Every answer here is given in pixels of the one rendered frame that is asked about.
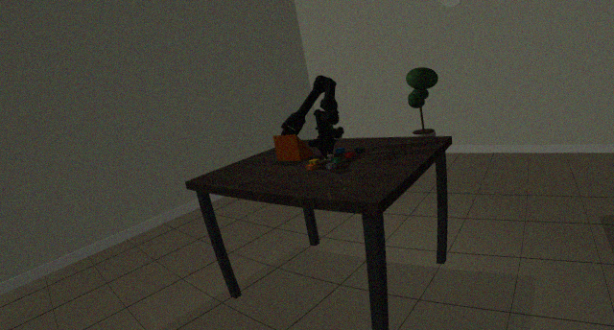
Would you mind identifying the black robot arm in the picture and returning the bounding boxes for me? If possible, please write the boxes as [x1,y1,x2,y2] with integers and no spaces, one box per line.
[281,75,344,138]

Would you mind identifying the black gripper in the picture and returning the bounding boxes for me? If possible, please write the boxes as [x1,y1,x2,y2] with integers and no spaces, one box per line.
[309,124,338,159]

